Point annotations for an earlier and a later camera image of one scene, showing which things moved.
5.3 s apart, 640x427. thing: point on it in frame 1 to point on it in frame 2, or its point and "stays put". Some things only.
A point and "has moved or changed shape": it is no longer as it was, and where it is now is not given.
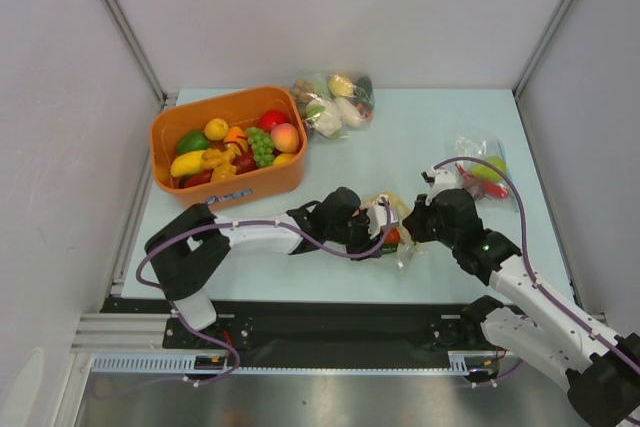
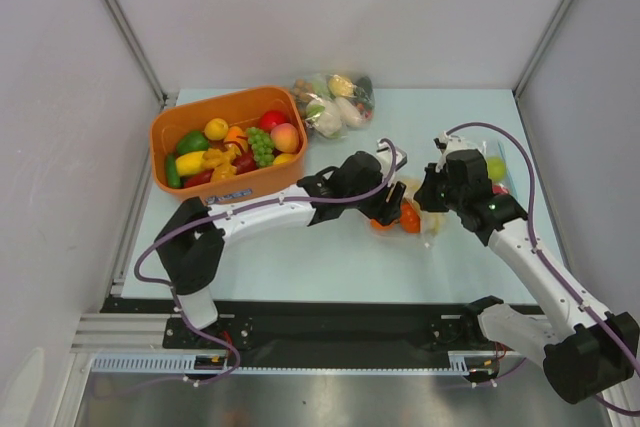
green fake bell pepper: [192, 141] stays put
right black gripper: [417, 222] to [430, 191]
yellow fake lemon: [216, 129] stays put
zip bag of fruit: [386, 212] has moved or changed shape
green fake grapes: [262, 146] stays put
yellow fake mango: [187, 163] stays put
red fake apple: [270, 118] stays put
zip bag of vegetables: [333, 105] stays put
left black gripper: [364, 244] to [386, 212]
